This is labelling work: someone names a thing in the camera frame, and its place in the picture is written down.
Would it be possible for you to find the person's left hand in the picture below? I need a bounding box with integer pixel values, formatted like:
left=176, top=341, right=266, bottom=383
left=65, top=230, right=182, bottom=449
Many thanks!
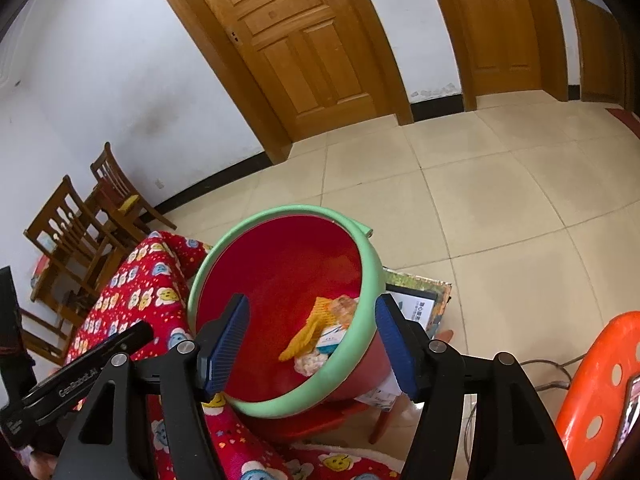
left=27, top=452, right=57, bottom=480

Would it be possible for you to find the red floor mat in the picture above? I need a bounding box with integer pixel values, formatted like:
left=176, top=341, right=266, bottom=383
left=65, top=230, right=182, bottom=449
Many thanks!
left=604, top=107, right=640, bottom=139

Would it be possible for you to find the wooden chair with yellow cushion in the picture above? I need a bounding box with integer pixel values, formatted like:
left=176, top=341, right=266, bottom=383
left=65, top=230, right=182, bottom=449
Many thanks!
left=90, top=142, right=177, bottom=242

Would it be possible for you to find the orange dotted plastic stool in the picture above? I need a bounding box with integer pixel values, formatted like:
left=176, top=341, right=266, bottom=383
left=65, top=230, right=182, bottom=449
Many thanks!
left=555, top=311, right=640, bottom=480

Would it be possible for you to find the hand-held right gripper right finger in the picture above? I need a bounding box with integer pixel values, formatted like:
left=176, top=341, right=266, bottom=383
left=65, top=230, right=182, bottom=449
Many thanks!
left=374, top=292, right=576, bottom=480

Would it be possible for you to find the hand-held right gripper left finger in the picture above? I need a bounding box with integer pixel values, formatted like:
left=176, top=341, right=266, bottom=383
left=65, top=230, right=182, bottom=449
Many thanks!
left=52, top=294, right=251, bottom=480

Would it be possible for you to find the white foam net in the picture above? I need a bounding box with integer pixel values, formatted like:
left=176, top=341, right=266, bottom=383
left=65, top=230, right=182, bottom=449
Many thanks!
left=294, top=345, right=334, bottom=376

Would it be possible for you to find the grey floor cable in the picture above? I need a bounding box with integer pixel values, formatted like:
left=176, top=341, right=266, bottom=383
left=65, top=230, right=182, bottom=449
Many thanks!
left=462, top=357, right=584, bottom=466

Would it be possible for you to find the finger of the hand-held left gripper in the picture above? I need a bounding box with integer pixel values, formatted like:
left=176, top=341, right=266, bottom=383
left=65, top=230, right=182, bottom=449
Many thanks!
left=22, top=321, right=154, bottom=413

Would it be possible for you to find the white box with striped print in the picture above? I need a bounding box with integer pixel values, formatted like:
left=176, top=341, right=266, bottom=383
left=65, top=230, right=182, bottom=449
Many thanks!
left=312, top=325, right=352, bottom=357

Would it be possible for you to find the orange snack packet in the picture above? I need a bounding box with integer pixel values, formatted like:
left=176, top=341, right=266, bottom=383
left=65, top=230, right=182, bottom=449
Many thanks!
left=332, top=296, right=362, bottom=332

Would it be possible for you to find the wooden panelled door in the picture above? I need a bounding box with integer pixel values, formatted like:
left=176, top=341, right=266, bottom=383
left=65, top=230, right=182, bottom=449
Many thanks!
left=141, top=0, right=416, bottom=164

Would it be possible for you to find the dark flat device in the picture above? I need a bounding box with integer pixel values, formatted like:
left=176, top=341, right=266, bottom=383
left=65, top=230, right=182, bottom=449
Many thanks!
left=617, top=375, right=640, bottom=457

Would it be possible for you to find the red basin with green rim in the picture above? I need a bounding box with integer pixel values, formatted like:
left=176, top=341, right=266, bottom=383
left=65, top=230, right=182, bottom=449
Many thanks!
left=187, top=204, right=386, bottom=420

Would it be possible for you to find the red printed tablecloth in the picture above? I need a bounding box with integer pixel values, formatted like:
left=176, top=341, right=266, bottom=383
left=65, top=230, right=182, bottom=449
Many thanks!
left=10, top=230, right=402, bottom=480

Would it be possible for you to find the yellow foam net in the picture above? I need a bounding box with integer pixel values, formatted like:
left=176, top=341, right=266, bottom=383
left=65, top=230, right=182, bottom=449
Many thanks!
left=277, top=297, right=346, bottom=363

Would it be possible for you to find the red plastic stool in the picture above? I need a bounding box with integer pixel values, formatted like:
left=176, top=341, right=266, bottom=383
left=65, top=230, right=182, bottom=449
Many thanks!
left=245, top=329, right=456, bottom=446

